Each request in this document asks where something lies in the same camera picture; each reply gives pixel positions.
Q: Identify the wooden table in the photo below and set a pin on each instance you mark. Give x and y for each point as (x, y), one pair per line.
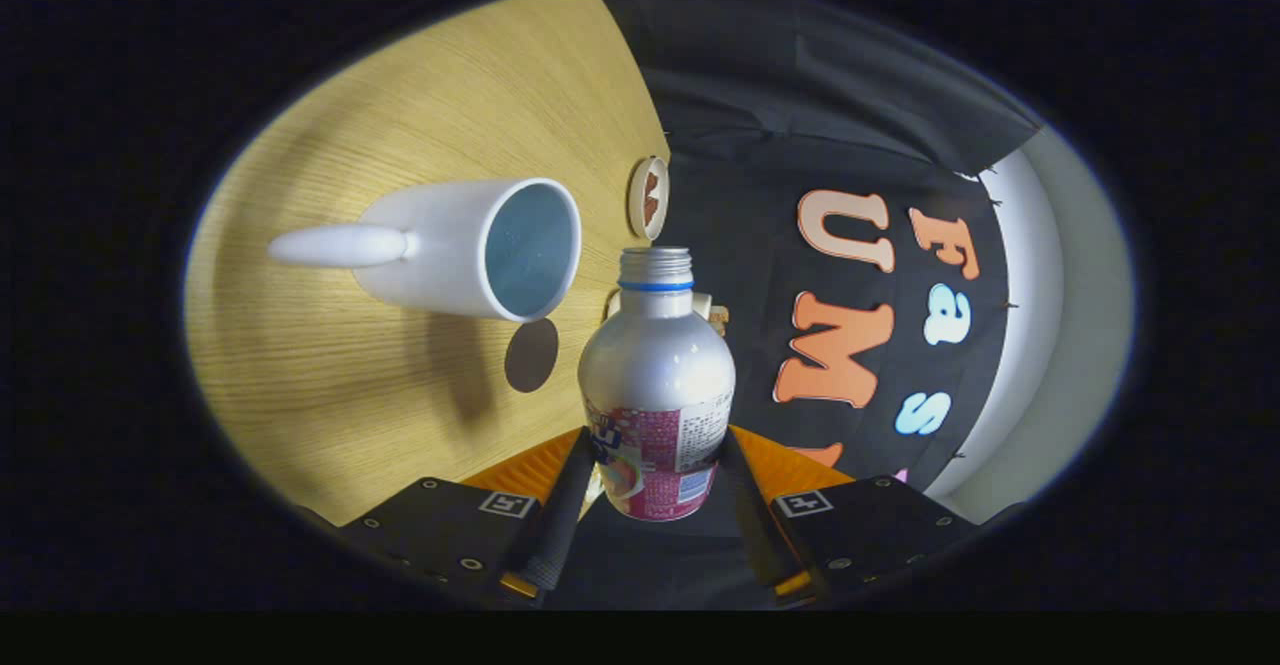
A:
(330, 415)

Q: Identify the brown toast slice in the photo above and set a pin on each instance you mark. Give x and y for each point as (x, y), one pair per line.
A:
(719, 320)

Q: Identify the white cup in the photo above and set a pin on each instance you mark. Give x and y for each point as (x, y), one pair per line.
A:
(440, 255)

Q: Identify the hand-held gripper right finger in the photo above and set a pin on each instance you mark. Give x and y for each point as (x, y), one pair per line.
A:
(752, 530)

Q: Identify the white toaster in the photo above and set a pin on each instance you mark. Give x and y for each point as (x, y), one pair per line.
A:
(702, 305)

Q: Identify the black backdrop cloth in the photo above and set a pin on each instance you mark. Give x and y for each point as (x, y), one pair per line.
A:
(780, 95)

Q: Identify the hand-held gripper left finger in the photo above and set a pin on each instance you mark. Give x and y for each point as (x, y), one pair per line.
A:
(560, 525)

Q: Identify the white round plate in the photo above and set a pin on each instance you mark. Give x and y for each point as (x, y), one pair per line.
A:
(635, 200)

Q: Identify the dark round coaster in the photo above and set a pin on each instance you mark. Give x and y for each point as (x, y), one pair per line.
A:
(531, 355)

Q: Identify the silver juice bottle red label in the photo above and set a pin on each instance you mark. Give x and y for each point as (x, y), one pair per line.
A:
(655, 375)

